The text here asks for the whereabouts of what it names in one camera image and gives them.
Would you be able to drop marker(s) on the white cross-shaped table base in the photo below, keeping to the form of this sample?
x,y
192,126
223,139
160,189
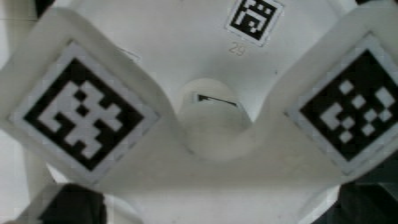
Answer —
x,y
88,114

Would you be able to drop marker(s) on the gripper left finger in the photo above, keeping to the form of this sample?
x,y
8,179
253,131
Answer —
x,y
66,204

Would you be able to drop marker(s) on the white round table top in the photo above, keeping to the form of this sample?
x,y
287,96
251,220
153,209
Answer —
x,y
175,35

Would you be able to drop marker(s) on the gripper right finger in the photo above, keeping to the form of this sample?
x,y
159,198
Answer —
x,y
367,205

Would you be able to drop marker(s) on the white cylindrical table leg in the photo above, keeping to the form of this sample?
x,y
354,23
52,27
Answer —
x,y
214,120

